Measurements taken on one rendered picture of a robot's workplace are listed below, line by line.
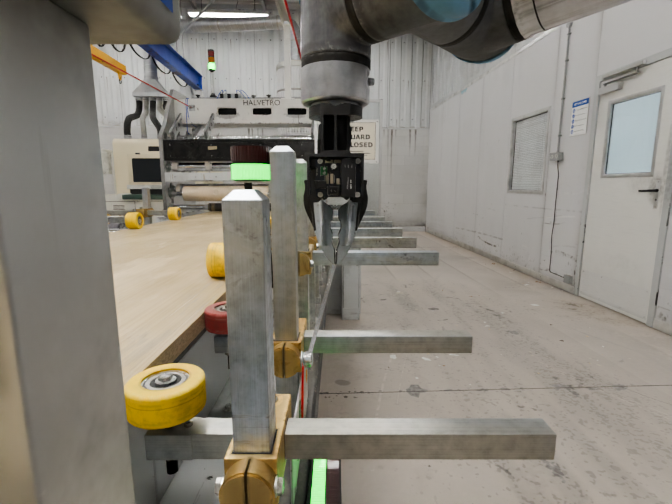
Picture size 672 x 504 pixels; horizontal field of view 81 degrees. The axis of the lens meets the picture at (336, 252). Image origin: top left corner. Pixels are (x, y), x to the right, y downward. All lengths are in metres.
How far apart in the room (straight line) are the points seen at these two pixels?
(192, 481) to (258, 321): 0.48
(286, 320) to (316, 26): 0.40
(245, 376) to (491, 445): 0.27
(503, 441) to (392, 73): 9.64
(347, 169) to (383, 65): 9.48
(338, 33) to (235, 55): 9.54
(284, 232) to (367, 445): 0.31
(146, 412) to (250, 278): 0.18
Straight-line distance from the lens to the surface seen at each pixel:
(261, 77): 9.84
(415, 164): 9.73
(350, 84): 0.52
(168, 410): 0.45
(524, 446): 0.50
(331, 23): 0.53
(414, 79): 10.02
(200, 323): 0.69
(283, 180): 0.59
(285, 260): 0.60
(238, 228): 0.34
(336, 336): 0.67
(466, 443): 0.48
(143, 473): 0.71
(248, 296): 0.35
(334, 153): 0.49
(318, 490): 0.62
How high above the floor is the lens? 1.11
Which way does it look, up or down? 10 degrees down
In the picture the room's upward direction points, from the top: straight up
